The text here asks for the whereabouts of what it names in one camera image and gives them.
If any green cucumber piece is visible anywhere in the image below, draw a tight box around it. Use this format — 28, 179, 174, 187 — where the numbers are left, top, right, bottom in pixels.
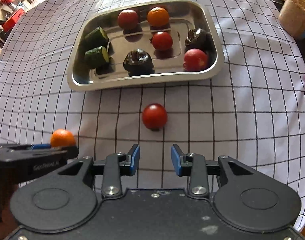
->
84, 27, 109, 49
84, 46, 110, 69

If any red tomato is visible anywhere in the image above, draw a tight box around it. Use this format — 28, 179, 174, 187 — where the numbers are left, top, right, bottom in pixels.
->
142, 103, 168, 131
151, 31, 173, 51

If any white black-checked tablecloth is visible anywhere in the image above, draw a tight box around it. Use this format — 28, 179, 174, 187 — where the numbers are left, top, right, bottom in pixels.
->
0, 0, 305, 230

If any green cucumber piece lower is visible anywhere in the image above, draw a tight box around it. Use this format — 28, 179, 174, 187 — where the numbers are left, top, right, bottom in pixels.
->
84, 46, 110, 69

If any red storage box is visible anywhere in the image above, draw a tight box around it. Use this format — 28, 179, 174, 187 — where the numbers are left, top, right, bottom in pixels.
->
3, 8, 25, 32

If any orange tangerine in tray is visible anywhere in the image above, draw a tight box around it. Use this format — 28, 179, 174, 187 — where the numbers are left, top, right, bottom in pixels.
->
147, 7, 169, 27

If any green cucumber piece upper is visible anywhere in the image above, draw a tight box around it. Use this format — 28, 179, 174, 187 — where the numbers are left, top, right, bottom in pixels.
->
84, 27, 109, 49

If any orange tangerine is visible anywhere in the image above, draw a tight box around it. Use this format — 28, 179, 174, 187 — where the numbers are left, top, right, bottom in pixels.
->
147, 7, 169, 27
50, 129, 76, 147

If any red tomato in tray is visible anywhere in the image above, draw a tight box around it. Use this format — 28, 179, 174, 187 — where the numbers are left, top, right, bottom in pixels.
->
151, 31, 173, 51

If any glass jar of cereal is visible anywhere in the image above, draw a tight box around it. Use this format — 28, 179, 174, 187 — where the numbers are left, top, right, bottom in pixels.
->
278, 0, 305, 40

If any pinkish red apple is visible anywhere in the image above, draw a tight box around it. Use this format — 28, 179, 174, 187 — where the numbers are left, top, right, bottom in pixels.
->
183, 49, 209, 72

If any dark brown avocado half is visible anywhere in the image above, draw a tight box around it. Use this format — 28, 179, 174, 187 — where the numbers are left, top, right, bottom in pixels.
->
123, 49, 155, 77

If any stainless steel tray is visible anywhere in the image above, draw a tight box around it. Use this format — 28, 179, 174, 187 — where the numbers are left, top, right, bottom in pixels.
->
67, 0, 224, 92

